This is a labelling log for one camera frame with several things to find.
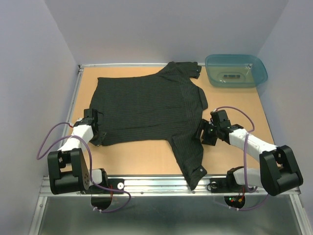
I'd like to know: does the aluminium front mounting rail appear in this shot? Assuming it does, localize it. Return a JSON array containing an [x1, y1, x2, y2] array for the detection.
[[40, 174, 302, 196]]

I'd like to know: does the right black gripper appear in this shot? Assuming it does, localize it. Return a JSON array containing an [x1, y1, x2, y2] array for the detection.
[[191, 118, 219, 145]]

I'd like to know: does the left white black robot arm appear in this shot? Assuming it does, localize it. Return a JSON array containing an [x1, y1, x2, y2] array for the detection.
[[47, 109, 109, 195]]

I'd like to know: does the teal translucent plastic bin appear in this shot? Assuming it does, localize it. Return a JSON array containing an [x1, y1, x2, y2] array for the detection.
[[205, 54, 268, 88]]

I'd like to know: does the aluminium left side rail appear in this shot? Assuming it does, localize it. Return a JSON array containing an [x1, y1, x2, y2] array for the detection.
[[57, 65, 84, 150]]

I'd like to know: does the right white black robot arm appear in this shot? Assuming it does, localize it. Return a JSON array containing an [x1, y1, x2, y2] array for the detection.
[[196, 110, 304, 196]]

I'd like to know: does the black striped long sleeve shirt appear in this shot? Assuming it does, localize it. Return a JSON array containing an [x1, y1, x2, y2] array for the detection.
[[89, 62, 208, 190]]

